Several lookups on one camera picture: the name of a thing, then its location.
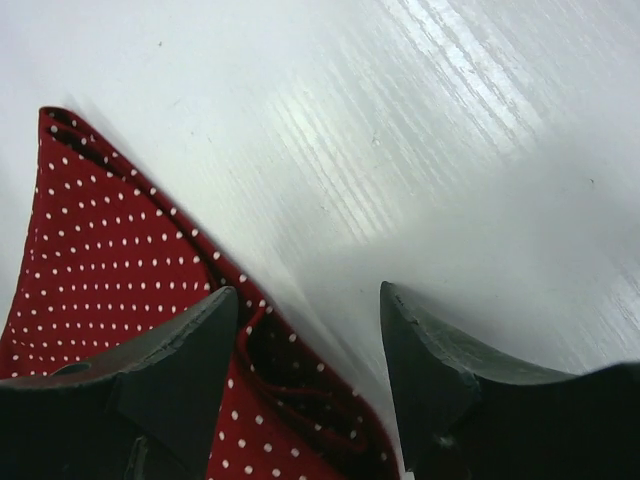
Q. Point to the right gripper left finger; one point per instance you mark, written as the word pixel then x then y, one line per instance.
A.
pixel 146 409

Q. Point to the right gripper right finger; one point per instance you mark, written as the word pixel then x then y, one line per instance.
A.
pixel 466 410

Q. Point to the red polka dot skirt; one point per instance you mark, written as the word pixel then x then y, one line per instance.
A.
pixel 108 257

